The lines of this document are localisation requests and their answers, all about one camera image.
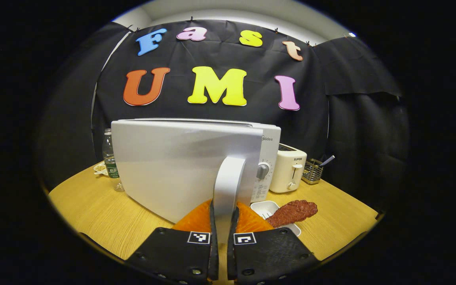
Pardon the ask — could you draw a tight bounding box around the white plastic tray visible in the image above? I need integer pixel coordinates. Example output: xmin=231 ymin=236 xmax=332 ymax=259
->
xmin=250 ymin=200 xmax=302 ymax=237

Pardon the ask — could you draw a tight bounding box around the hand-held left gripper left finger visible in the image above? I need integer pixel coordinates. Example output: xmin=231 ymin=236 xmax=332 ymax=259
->
xmin=125 ymin=199 xmax=219 ymax=285

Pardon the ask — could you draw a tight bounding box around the black backdrop cloth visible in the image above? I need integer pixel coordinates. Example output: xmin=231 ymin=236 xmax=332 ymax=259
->
xmin=38 ymin=20 xmax=410 ymax=206

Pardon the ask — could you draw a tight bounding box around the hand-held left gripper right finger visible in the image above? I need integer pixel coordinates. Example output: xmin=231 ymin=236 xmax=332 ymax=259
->
xmin=227 ymin=201 xmax=319 ymax=285

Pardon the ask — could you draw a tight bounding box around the brown meat slice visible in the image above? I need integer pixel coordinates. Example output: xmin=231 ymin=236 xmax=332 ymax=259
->
xmin=266 ymin=200 xmax=318 ymax=228

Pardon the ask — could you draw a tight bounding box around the metal wire basket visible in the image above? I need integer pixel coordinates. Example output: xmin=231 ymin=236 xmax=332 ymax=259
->
xmin=302 ymin=158 xmax=324 ymax=185

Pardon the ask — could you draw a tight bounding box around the clear plastic water bottle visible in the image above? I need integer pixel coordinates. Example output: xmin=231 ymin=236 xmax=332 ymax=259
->
xmin=102 ymin=128 xmax=125 ymax=192

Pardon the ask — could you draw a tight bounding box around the cream white toaster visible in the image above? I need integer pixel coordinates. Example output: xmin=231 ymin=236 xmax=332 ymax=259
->
xmin=269 ymin=143 xmax=308 ymax=194

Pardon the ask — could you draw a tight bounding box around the white microwave oven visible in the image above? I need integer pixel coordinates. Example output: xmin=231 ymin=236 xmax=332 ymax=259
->
xmin=110 ymin=118 xmax=282 ymax=244

